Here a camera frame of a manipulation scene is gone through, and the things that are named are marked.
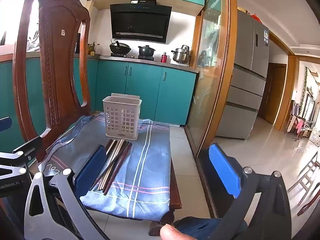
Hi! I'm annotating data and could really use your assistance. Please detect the grey kitchen countertop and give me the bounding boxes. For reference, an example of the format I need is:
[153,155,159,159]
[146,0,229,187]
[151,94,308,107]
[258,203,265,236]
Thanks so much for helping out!
[86,55,199,74]

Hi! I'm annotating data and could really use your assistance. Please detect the stainless steel pot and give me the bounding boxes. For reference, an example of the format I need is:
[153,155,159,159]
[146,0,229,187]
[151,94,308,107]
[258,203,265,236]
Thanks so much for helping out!
[171,45,191,64]

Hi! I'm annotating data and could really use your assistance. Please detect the brown wooden door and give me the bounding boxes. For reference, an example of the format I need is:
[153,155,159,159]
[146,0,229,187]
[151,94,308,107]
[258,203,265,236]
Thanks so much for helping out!
[257,62,287,125]

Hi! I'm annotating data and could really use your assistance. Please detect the carved wooden chair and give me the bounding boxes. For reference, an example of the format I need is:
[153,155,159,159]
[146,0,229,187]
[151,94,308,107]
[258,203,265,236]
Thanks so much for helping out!
[12,0,183,238]

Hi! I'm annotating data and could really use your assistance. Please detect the teal base cabinet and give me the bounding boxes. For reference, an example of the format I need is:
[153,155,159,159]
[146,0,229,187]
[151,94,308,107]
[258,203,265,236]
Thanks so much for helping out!
[0,55,99,153]
[95,60,198,126]

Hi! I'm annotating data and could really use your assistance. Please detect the wooden dining chair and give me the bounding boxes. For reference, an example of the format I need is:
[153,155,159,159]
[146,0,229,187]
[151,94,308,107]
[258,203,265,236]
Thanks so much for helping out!
[287,152,320,217]

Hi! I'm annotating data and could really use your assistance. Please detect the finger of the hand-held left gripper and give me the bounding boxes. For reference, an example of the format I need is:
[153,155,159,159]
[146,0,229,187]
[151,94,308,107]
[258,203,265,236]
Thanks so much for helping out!
[0,135,43,178]
[0,117,12,132]

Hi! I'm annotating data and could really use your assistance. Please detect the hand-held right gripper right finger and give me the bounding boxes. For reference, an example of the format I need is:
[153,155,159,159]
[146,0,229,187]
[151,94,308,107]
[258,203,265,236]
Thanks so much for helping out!
[209,142,293,240]

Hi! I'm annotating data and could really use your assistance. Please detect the white plastic utensil basket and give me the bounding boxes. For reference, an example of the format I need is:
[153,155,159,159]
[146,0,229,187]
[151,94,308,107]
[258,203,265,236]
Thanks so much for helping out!
[102,93,143,140]

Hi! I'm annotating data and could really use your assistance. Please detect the bundle of mixed chopsticks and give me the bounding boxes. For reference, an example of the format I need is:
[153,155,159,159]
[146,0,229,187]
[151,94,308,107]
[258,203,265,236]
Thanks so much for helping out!
[90,139,133,196]

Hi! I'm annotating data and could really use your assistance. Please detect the blue plaid cloth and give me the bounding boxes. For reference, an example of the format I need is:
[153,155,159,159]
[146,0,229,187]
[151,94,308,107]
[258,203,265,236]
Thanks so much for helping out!
[37,112,172,222]

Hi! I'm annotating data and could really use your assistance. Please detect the clothes drying rack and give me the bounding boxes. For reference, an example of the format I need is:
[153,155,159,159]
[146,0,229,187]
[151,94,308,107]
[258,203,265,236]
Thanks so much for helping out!
[285,100,315,142]

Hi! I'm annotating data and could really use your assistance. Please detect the black cooking pot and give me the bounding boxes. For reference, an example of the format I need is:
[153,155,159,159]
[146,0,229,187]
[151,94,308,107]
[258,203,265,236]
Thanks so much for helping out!
[138,45,156,57]

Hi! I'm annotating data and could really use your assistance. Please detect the person's right hand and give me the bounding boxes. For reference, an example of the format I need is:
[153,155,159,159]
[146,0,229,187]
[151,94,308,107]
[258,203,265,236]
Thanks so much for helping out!
[160,224,198,240]

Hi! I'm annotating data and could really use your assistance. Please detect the black range hood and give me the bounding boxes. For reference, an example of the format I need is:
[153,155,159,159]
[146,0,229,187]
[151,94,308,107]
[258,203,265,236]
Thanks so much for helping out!
[110,0,172,44]

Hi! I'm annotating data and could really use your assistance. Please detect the gas stove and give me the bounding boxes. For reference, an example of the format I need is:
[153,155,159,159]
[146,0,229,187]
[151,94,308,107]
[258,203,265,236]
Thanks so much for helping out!
[110,52,157,62]

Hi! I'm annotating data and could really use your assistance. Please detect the person's blue jeans leg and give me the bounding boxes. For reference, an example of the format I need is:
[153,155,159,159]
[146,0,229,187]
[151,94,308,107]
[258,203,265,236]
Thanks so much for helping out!
[174,216,248,240]

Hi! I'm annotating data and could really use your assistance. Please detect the black wok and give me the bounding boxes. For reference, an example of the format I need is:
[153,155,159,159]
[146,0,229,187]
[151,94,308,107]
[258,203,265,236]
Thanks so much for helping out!
[109,40,132,55]

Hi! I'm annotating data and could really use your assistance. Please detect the wooden framed glass door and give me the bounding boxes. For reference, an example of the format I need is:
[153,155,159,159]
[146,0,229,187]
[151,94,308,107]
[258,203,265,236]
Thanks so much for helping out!
[185,0,238,218]

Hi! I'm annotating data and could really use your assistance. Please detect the silver refrigerator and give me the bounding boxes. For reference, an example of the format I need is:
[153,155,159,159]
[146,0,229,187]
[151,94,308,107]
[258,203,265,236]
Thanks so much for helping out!
[215,9,270,140]

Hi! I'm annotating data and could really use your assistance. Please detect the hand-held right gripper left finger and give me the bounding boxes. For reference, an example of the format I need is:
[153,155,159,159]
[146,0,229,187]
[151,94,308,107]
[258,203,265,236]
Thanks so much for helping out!
[24,145,110,240]

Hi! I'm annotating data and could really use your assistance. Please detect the cooking oil bottles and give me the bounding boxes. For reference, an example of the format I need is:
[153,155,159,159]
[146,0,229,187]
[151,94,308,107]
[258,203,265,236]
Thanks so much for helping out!
[87,42,102,56]

